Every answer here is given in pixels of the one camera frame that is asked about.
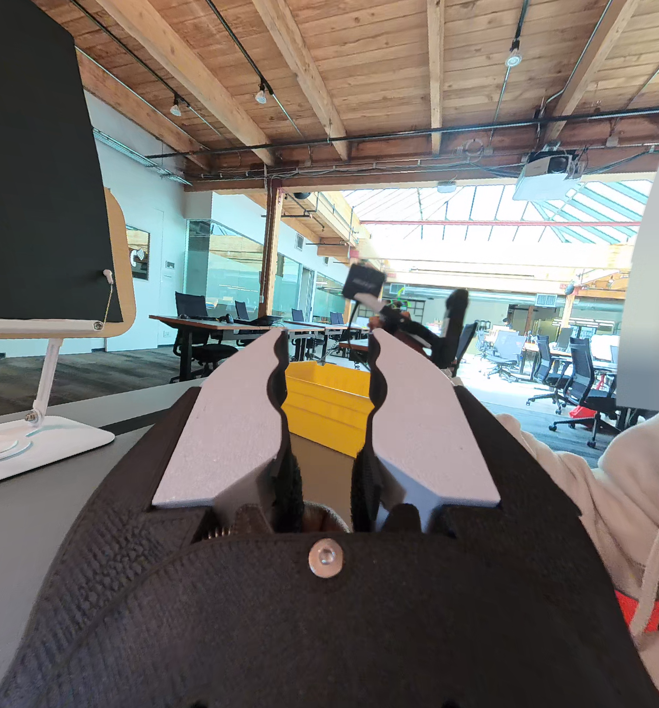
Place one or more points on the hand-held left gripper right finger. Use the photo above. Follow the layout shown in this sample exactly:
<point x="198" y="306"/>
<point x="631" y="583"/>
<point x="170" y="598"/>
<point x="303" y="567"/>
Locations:
<point x="429" y="442"/>

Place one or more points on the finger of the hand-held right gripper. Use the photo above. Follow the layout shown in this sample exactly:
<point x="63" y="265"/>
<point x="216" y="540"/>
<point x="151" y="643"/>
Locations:
<point x="376" y="305"/>

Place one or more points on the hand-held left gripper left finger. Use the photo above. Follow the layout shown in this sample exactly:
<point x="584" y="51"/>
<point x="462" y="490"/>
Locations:
<point x="224" y="437"/>

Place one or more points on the yellow plastic bin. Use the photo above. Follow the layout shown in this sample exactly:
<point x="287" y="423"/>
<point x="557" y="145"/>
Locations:
<point x="324" y="398"/>

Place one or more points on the person's right hand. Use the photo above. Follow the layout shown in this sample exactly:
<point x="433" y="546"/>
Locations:
<point x="396" y="332"/>

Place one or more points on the person's left hand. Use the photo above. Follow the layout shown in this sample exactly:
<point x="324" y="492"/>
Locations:
<point x="324" y="517"/>

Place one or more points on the black office chair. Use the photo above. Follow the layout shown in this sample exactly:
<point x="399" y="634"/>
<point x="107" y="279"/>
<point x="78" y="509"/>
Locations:
<point x="197" y="332"/>
<point x="584" y="381"/>
<point x="550" y="370"/>

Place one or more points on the wooden office table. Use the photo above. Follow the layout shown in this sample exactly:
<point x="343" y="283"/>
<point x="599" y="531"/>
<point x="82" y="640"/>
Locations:
<point x="224" y="323"/>

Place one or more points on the white ceiling projector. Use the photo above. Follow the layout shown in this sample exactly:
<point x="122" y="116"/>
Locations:
<point x="548" y="171"/>

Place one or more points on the person's cream zip jacket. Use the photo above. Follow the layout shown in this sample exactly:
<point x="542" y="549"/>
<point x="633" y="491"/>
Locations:
<point x="650" y="498"/>

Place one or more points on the black board on white stand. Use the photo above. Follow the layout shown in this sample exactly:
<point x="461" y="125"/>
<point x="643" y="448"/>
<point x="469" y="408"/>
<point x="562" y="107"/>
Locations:
<point x="31" y="193"/>

